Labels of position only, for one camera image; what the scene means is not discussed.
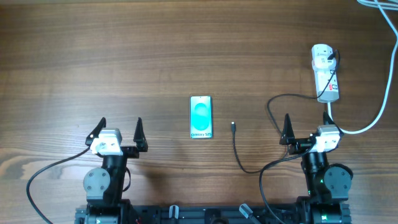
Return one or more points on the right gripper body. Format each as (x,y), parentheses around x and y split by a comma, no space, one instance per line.
(300,144)

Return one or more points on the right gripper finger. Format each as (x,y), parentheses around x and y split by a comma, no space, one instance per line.
(327,120)
(287,135)

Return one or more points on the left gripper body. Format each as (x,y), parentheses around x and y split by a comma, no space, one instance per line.
(131,152)

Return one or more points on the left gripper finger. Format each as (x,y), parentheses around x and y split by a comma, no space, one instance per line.
(139,137)
(95,132)

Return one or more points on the Galaxy S25 smartphone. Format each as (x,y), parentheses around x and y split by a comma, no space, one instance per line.
(201,120)

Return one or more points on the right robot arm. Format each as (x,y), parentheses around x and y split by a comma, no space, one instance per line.
(328,184)

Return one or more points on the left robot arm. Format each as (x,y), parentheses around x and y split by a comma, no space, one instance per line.
(104,186)

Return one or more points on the white USB charger plug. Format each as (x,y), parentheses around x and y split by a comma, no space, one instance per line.
(324,62)

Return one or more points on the white power strip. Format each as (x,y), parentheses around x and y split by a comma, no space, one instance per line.
(326,85)

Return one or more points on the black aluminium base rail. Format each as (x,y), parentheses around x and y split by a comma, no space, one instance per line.
(287,213)

